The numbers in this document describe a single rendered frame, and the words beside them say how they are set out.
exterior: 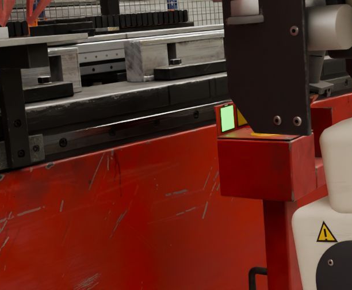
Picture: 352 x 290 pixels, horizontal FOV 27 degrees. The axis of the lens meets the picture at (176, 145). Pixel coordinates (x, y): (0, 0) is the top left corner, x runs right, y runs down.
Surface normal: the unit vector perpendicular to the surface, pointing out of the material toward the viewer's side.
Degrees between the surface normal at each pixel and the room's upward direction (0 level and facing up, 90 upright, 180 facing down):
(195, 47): 90
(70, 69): 90
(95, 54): 90
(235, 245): 90
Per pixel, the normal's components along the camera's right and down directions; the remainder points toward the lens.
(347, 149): -0.67, 0.18
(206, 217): 0.69, 0.07
